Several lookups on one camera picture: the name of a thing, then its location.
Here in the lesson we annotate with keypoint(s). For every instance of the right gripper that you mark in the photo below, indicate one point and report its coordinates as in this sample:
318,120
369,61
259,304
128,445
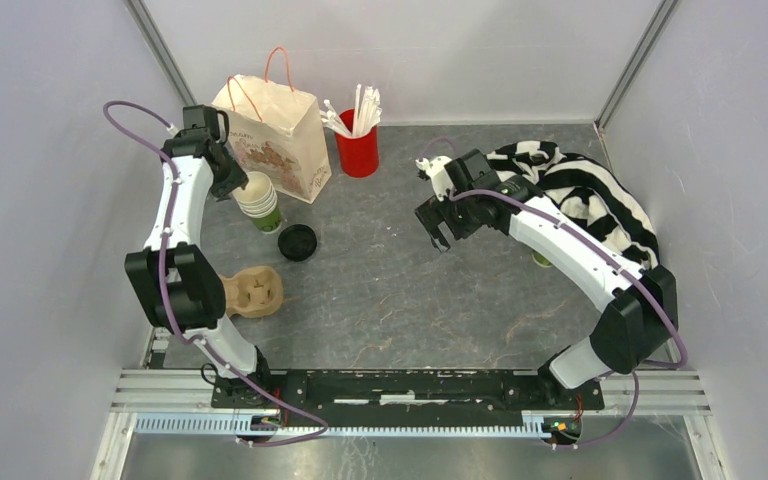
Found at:
432,212

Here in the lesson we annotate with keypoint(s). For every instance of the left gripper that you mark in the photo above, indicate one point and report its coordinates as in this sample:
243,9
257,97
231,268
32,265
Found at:
236,179

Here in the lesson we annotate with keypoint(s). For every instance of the green paper coffee cup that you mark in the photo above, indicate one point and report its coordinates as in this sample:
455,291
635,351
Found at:
541,260

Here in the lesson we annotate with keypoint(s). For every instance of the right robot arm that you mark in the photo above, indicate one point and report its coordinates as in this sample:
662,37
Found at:
637,306

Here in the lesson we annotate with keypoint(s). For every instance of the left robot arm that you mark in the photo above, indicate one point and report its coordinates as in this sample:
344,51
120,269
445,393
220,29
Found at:
175,284

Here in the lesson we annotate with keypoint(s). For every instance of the brown paper takeout bag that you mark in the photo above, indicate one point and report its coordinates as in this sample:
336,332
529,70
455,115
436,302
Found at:
276,129

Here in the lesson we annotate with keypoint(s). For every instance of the stack of paper cups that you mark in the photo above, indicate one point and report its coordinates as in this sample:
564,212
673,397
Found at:
258,200

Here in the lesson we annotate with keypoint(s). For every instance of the stack of black lids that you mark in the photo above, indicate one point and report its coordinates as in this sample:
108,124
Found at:
297,242

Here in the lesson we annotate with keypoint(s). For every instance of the cardboard cup carrier tray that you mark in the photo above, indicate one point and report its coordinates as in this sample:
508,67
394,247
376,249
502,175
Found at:
253,292

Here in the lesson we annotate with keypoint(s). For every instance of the red cup holder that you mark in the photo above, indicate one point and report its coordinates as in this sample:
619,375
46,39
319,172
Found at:
359,157

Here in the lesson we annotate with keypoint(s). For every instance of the white wrapped straws bundle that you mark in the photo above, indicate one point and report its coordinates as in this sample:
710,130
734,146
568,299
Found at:
363,117

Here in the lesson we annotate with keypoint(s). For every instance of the black white striped cloth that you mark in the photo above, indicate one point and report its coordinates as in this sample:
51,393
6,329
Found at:
587,193

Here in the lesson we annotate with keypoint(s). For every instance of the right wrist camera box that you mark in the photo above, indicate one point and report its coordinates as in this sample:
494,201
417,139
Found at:
434,170

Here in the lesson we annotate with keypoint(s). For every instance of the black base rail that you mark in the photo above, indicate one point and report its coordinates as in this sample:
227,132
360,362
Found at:
403,398

